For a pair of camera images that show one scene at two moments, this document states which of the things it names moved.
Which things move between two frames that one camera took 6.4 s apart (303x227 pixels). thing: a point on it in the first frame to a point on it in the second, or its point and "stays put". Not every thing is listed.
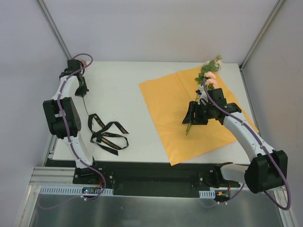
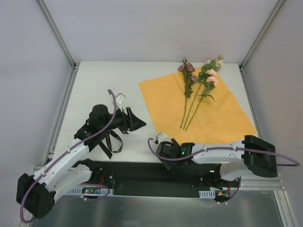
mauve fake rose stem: (84, 104) to (188, 68)
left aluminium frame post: (41, 4) stays put
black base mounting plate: (152, 179) stays put
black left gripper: (81, 83) to (129, 118)
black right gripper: (195, 112) to (175, 144)
